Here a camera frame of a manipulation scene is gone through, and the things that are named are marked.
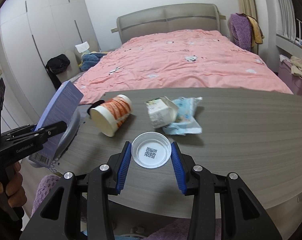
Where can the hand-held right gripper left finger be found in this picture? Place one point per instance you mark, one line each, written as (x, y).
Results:
(123, 170)

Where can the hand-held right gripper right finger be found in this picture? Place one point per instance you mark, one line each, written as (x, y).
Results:
(178, 172)

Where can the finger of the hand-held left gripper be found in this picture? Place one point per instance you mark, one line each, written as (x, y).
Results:
(53, 128)
(25, 130)

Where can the grey perforated plastic basket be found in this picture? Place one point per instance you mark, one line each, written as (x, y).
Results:
(72, 130)

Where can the white round plastic lid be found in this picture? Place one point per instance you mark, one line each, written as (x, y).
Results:
(141, 155)

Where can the purple cardboard box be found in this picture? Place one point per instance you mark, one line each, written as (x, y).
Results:
(63, 100)

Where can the person's left forearm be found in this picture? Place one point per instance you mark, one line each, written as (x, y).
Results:
(3, 227)

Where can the person's left hand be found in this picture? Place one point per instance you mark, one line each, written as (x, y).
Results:
(17, 185)

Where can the red and white paper cup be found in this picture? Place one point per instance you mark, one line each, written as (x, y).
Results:
(115, 115)

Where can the purple fuzzy rug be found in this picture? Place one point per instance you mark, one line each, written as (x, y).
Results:
(48, 187)

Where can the white milk carton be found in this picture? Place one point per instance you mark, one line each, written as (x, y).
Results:
(158, 116)

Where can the black bag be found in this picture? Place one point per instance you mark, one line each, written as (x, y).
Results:
(58, 62)

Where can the light blue wipe packet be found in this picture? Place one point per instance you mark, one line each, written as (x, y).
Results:
(186, 105)

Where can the beige chair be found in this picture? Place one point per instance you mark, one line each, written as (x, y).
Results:
(70, 55)

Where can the blue clothes pile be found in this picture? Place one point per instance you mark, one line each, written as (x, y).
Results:
(89, 60)

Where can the white folded cloth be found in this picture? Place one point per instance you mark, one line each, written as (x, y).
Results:
(82, 47)

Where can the pink printed blanket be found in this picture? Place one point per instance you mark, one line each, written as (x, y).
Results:
(191, 67)

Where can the white wardrobe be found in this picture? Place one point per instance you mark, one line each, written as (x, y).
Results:
(40, 17)

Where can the pink storage box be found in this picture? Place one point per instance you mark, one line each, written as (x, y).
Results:
(288, 80)

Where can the grey bed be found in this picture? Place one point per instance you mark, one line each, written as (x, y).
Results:
(166, 20)

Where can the purple fuzzy cloth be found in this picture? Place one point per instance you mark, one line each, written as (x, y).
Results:
(239, 32)

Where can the beige crumpled cloth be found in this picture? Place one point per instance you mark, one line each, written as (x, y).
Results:
(300, 67)

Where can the yellow towel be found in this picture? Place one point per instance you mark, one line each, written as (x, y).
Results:
(257, 30)

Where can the grey window ledge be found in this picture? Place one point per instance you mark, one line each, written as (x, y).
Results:
(288, 45)

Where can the white sheer curtain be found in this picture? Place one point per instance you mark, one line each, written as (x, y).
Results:
(285, 7)

